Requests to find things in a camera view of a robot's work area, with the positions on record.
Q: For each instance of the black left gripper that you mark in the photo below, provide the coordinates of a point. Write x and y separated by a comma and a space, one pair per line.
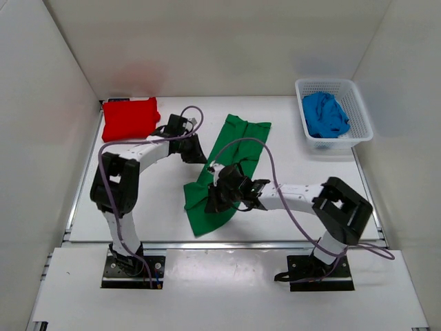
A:
197, 156

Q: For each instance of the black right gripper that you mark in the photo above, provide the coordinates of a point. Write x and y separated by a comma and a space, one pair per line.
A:
213, 205

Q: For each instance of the green t shirt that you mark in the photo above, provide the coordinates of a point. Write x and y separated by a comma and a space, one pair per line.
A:
247, 153

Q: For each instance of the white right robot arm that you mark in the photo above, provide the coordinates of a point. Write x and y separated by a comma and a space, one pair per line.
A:
343, 212

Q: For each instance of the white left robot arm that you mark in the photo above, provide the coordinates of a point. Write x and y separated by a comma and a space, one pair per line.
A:
115, 188

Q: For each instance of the red folded t shirt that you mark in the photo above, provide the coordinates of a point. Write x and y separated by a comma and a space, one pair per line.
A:
125, 120

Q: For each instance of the blue crumpled t shirt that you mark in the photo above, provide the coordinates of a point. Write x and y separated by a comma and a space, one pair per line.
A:
324, 117

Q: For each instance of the white plastic basket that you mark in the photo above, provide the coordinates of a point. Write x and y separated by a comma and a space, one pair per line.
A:
348, 97

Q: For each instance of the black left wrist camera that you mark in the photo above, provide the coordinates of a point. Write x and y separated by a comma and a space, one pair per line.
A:
178, 126

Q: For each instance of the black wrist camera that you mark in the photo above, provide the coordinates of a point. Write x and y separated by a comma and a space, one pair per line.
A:
178, 126
231, 172

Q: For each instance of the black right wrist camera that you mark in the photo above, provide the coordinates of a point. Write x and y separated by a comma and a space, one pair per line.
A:
231, 172

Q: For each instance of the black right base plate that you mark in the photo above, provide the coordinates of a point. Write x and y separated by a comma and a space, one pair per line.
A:
307, 274

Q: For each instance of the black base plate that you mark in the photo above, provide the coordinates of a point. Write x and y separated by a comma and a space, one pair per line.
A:
114, 278
307, 274

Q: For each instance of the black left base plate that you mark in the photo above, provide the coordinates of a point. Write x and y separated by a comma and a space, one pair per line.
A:
114, 278

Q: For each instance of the aluminium rail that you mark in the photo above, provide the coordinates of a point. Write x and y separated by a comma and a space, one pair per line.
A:
219, 245

